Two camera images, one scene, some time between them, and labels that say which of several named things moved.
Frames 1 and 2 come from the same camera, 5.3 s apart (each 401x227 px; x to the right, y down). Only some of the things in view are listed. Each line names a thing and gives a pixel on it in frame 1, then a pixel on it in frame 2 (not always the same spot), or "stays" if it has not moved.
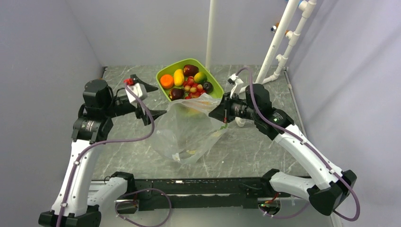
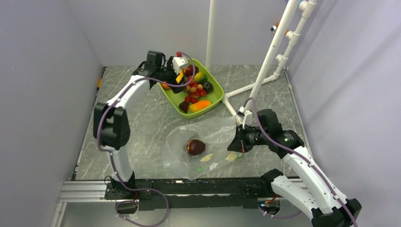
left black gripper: x=140 y=114 to x=170 y=66
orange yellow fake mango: x=191 y=111 to x=197 y=106
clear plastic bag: x=187 y=128 to x=193 y=150
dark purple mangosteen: x=208 y=87 stays
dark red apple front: x=176 y=93 to x=195 y=147
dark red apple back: x=190 y=70 stays
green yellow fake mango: x=200 y=77 stays
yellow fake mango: x=178 y=77 stays
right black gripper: x=223 y=112 to x=239 y=143
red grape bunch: x=194 y=89 stays
